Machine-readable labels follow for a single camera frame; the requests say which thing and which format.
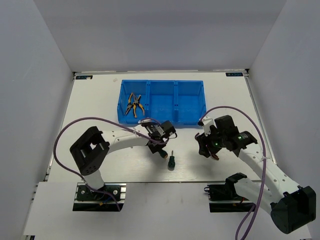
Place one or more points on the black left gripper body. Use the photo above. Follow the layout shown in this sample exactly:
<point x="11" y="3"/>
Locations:
<point x="157" y="147"/>

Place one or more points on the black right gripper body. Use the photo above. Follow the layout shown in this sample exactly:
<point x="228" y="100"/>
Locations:
<point x="215" y="141"/>

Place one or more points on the green Phillips stubby screwdriver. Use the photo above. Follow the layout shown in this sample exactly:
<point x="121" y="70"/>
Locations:
<point x="163" y="153"/>

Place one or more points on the small yellow black pliers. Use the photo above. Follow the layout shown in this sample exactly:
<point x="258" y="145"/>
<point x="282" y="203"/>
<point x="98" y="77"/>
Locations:
<point x="131" y="100"/>

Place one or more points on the long-nose yellow black pliers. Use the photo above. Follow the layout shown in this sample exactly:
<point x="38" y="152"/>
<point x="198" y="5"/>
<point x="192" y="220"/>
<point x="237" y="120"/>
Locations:
<point x="136" y="103"/>

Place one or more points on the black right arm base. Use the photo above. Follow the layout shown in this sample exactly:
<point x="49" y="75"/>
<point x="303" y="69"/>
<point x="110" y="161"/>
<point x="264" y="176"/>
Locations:
<point x="221" y="201"/>

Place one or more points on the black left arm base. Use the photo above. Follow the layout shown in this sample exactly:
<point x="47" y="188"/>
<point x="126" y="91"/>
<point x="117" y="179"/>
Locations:
<point x="86" y="200"/>

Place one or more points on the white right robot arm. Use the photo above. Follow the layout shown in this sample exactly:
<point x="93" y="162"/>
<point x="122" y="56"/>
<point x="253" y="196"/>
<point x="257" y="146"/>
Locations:
<point x="289" y="205"/>

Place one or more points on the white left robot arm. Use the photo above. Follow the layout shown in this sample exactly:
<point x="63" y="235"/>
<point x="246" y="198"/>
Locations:
<point x="92" y="147"/>

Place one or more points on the thick long brown hex key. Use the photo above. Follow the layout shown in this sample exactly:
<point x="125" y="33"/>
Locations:
<point x="215" y="157"/>

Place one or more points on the green flathead stubby screwdriver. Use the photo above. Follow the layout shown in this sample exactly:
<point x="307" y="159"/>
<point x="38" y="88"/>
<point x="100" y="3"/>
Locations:
<point x="171" y="163"/>

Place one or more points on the blue three-compartment bin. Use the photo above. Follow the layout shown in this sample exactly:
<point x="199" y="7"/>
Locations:
<point x="182" y="102"/>

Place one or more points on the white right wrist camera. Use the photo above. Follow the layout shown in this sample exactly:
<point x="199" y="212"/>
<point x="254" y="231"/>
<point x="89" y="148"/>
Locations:
<point x="207" y="123"/>

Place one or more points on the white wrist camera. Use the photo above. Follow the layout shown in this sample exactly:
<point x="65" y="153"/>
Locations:
<point x="147" y="122"/>
<point x="207" y="123"/>

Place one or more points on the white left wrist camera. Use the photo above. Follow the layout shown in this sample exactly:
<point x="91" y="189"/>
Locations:
<point x="147" y="122"/>

